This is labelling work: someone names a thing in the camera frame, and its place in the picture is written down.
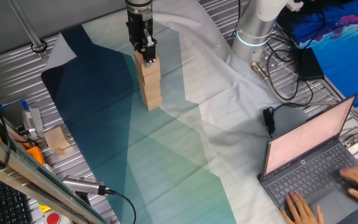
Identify black base cables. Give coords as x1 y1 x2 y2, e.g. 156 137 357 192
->
264 27 315 102

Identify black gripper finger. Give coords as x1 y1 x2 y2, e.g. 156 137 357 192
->
140 28 157 68

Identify black power adapter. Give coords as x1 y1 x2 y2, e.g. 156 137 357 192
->
296 46 325 82

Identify metal hose connector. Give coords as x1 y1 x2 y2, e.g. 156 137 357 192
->
250 60 269 82

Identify grey metal pole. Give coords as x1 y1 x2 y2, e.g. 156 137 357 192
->
6 0 48 60

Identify aluminium frame beam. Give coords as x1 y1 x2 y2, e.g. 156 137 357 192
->
0 124 108 224

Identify grey laptop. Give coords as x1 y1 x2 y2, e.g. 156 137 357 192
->
256 93 358 224

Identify black tied power cable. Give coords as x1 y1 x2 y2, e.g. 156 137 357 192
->
262 70 315 138

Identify silver cylindrical device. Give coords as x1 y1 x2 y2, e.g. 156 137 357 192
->
61 174 116 197

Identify black keyboard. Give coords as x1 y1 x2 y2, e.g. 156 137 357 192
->
0 174 32 224

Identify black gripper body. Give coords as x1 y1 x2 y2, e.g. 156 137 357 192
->
126 11 154 44

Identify grey box red button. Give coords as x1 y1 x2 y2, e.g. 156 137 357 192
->
44 211 63 224

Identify person's left hand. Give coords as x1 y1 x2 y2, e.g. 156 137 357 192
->
280 192 325 224

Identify blue illustrated mat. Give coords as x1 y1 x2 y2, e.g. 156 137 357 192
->
277 0 358 108

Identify black device cable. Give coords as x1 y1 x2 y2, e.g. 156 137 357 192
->
104 186 137 224

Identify orange button box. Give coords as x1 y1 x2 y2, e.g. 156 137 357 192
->
26 146 46 166

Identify wooden cube block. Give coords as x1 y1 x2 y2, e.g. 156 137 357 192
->
140 88 162 103
44 126 71 152
136 67 162 85
134 49 161 76
142 96 163 112
138 78 162 94

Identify blue green white cloth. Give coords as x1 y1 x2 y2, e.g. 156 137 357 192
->
40 0 310 224

